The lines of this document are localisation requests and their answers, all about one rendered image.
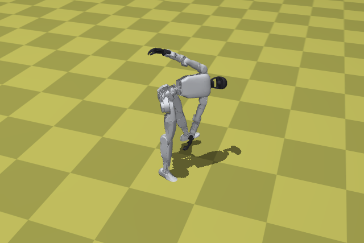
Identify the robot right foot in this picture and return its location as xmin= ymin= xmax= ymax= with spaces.
xmin=158 ymin=167 xmax=177 ymax=182

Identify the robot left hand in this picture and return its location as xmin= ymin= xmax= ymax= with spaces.
xmin=148 ymin=48 xmax=171 ymax=56

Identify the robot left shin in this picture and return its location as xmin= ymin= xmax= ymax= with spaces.
xmin=177 ymin=113 xmax=189 ymax=137

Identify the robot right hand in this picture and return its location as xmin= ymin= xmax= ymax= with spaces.
xmin=183 ymin=135 xmax=194 ymax=151

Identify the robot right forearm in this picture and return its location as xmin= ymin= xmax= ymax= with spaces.
xmin=188 ymin=117 xmax=201 ymax=138

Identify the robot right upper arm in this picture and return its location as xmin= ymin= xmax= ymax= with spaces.
xmin=192 ymin=97 xmax=208 ymax=122

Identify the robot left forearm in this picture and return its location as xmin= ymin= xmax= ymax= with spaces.
xmin=165 ymin=49 xmax=186 ymax=63

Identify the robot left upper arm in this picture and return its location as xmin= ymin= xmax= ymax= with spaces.
xmin=181 ymin=57 xmax=208 ymax=74

